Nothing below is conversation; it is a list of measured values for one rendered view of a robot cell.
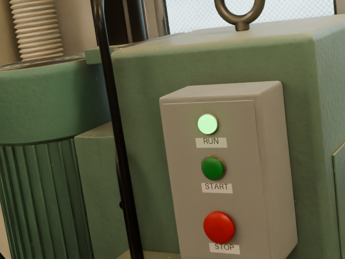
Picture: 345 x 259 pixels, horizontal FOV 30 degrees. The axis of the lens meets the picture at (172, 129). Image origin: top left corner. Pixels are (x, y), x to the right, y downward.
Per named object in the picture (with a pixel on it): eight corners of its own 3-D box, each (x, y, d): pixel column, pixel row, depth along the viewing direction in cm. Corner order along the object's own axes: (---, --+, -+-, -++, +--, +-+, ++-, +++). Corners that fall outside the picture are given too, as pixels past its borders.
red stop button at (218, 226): (208, 239, 59) (204, 208, 59) (238, 241, 58) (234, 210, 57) (203, 244, 59) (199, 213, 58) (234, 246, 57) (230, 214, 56)
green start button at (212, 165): (203, 179, 58) (200, 154, 58) (228, 180, 57) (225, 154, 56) (200, 182, 58) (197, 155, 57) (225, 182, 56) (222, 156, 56)
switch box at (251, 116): (206, 237, 67) (186, 85, 64) (299, 243, 62) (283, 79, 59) (178, 261, 62) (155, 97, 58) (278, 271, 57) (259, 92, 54)
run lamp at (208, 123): (199, 134, 57) (196, 112, 57) (220, 134, 56) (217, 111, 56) (196, 136, 57) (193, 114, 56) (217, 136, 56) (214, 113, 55)
